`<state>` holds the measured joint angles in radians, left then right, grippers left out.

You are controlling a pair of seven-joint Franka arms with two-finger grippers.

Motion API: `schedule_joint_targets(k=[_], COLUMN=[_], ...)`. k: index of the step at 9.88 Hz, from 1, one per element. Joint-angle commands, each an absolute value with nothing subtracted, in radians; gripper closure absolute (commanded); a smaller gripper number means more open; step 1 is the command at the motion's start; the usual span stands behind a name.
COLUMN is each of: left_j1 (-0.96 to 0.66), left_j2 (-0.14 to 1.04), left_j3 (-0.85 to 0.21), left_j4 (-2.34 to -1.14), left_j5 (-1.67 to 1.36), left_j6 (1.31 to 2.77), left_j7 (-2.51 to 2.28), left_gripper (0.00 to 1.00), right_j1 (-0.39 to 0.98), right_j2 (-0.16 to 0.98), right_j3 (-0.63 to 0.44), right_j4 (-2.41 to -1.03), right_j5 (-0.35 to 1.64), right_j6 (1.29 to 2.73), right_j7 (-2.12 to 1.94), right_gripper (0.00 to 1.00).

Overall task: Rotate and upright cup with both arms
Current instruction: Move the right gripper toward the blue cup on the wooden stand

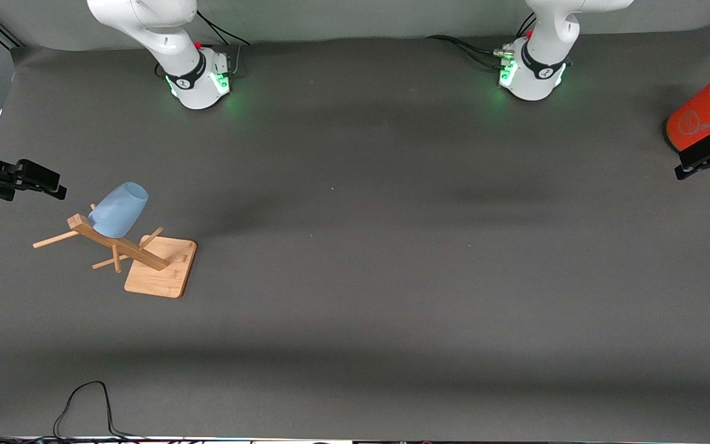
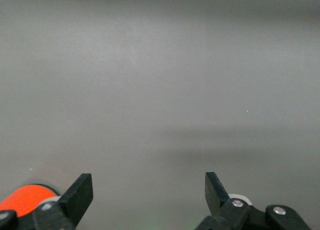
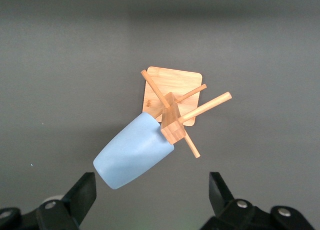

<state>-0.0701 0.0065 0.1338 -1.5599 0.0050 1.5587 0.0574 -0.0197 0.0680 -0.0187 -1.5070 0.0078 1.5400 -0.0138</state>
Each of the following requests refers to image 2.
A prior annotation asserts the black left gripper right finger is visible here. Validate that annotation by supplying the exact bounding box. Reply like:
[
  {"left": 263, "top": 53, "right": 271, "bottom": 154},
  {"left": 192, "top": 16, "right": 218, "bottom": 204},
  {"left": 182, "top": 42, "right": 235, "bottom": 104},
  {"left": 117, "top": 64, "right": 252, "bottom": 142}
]
[{"left": 194, "top": 172, "right": 312, "bottom": 230}]

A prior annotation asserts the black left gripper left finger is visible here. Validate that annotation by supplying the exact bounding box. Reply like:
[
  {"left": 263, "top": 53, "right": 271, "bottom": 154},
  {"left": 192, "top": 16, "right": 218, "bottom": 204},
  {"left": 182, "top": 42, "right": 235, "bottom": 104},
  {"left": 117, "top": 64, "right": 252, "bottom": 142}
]
[{"left": 0, "top": 173, "right": 94, "bottom": 230}]

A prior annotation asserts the orange cylindrical can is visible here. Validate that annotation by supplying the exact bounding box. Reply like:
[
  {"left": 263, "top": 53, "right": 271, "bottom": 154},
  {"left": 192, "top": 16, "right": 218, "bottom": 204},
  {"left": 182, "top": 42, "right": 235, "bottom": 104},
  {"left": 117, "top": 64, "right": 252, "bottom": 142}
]
[{"left": 0, "top": 184, "right": 59, "bottom": 218}]

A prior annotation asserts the dark grey table mat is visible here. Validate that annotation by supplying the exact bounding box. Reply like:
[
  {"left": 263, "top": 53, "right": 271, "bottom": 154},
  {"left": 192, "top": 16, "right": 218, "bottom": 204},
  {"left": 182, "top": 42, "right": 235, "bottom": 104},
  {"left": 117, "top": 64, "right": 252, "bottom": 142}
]
[{"left": 0, "top": 0, "right": 320, "bottom": 230}]

